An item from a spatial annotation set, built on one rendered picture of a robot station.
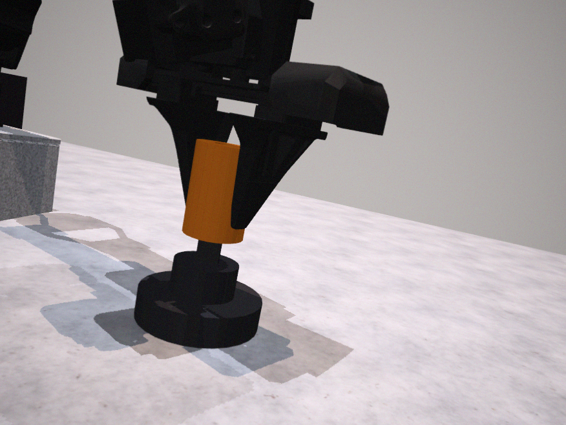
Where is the orange cylinder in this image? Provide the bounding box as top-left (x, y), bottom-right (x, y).
top-left (182, 139), bottom-right (245, 244)

